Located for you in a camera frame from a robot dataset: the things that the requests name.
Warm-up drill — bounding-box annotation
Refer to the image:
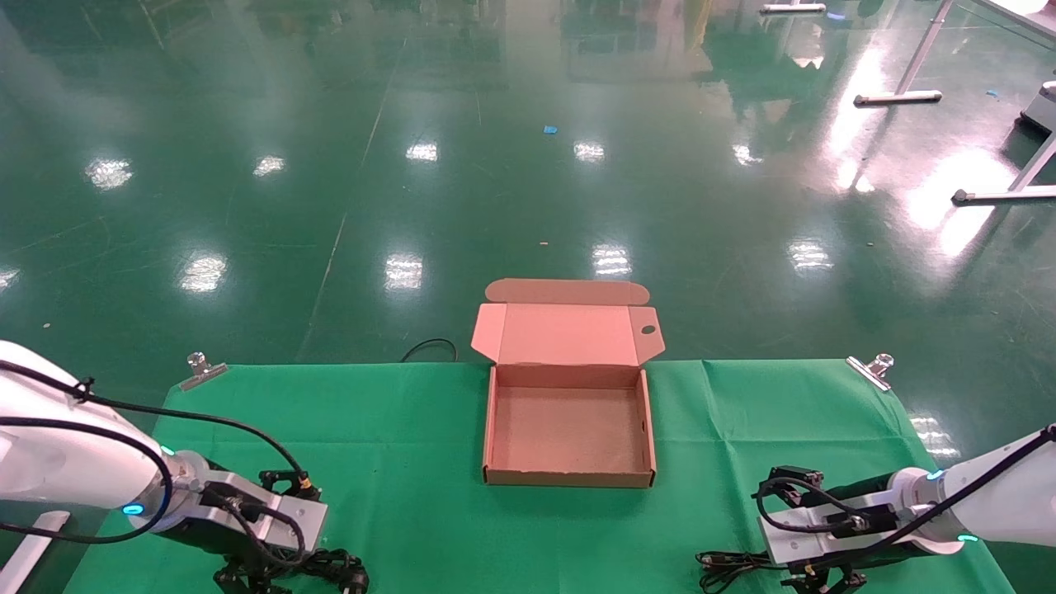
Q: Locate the thick black power cable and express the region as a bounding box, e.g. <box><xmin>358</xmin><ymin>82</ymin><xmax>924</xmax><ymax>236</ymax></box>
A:
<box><xmin>280</xmin><ymin>549</ymin><xmax>370</xmax><ymax>594</ymax></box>

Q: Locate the black camera cable gold connector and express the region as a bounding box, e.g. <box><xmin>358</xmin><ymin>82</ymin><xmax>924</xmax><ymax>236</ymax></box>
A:
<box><xmin>0</xmin><ymin>360</ymin><xmax>314</xmax><ymax>500</ymax></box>

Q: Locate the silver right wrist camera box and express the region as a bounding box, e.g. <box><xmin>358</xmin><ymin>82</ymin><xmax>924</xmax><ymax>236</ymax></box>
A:
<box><xmin>757</xmin><ymin>466</ymin><xmax>893</xmax><ymax>567</ymax></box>

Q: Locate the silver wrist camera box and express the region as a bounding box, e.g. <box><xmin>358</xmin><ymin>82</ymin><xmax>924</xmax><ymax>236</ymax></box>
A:
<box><xmin>757</xmin><ymin>466</ymin><xmax>893</xmax><ymax>567</ymax></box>
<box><xmin>202</xmin><ymin>470</ymin><xmax>328</xmax><ymax>554</ymax></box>

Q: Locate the grey machine base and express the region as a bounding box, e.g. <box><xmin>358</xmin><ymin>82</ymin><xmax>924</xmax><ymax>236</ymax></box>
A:
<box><xmin>1019</xmin><ymin>81</ymin><xmax>1056</xmax><ymax>137</ymax></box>

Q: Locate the black cable on floor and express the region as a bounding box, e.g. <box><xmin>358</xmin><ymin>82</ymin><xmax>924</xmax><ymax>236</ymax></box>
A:
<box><xmin>401</xmin><ymin>338</ymin><xmax>458</xmax><ymax>364</ymax></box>

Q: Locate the white table leg frame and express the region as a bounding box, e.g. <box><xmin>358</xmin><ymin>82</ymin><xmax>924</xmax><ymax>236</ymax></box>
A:
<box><xmin>951</xmin><ymin>132</ymin><xmax>1056</xmax><ymax>205</ymax></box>
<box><xmin>854</xmin><ymin>0</ymin><xmax>958</xmax><ymax>108</ymax></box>

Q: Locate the metal table clip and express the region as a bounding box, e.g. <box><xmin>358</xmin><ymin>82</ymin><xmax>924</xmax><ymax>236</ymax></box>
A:
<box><xmin>846</xmin><ymin>353</ymin><xmax>894</xmax><ymax>392</ymax></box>
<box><xmin>180</xmin><ymin>352</ymin><xmax>229</xmax><ymax>392</ymax></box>

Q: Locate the open brown cardboard box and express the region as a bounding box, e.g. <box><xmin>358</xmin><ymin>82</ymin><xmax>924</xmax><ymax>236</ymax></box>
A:
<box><xmin>471</xmin><ymin>279</ymin><xmax>666</xmax><ymax>488</ymax></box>

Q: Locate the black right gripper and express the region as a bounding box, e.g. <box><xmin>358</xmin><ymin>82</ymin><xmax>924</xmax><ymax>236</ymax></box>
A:
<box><xmin>780</xmin><ymin>478</ymin><xmax>902</xmax><ymax>594</ymax></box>

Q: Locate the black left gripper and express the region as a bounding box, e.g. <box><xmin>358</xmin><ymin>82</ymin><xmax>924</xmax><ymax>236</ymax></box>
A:
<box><xmin>157</xmin><ymin>505</ymin><xmax>291</xmax><ymax>594</ymax></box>

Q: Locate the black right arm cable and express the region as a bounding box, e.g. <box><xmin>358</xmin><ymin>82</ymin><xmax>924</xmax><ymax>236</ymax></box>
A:
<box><xmin>754</xmin><ymin>425</ymin><xmax>1056</xmax><ymax>570</ymax></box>

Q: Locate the black computer mouse with cable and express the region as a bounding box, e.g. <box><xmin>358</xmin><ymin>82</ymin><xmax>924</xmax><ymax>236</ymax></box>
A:
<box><xmin>695</xmin><ymin>551</ymin><xmax>793</xmax><ymax>594</ymax></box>

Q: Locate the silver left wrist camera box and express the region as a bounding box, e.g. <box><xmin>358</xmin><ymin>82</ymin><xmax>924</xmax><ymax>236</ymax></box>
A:
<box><xmin>202</xmin><ymin>470</ymin><xmax>328</xmax><ymax>554</ymax></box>

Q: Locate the green table cloth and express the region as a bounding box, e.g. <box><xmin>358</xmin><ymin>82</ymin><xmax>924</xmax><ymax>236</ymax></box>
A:
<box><xmin>62</xmin><ymin>360</ymin><xmax>1017</xmax><ymax>594</ymax></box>

